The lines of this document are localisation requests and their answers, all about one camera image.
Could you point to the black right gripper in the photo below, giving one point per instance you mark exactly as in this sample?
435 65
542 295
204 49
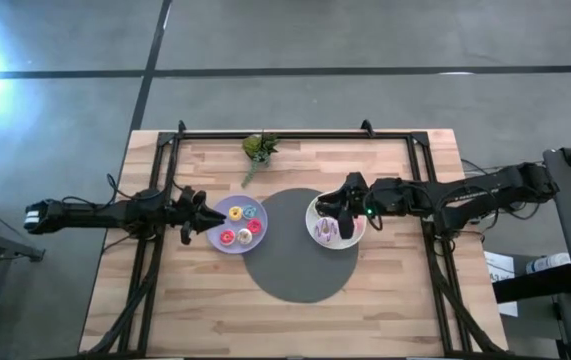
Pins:
357 195

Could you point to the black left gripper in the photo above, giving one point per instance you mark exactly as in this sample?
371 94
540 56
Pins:
185 210

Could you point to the small red iced donut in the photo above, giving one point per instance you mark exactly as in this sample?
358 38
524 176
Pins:
249 226
222 237

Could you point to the large donut purple icing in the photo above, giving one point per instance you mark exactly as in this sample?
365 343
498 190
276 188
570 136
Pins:
326 231

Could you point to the small orange glazed donut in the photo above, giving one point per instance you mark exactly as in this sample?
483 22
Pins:
239 236

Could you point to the small blue iced donut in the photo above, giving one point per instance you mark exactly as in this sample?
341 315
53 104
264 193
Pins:
245 212

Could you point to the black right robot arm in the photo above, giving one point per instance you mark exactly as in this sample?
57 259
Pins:
465 192

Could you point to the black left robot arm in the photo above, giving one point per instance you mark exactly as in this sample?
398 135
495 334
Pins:
90 214

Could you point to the white round plate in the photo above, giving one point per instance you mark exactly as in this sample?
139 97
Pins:
337 247

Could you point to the purple round plate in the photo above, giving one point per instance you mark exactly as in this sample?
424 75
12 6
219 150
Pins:
237 247

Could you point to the grey round woven placemat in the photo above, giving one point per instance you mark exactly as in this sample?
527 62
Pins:
295 265

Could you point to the green succulent in black pot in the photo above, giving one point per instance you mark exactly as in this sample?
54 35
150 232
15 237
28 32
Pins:
257 147

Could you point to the white paper sheet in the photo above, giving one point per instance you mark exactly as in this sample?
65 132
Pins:
500 270

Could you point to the black metal beam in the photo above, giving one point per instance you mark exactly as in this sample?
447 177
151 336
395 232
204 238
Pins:
535 290

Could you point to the white plastic bottle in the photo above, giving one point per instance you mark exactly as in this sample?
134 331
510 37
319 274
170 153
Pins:
547 262

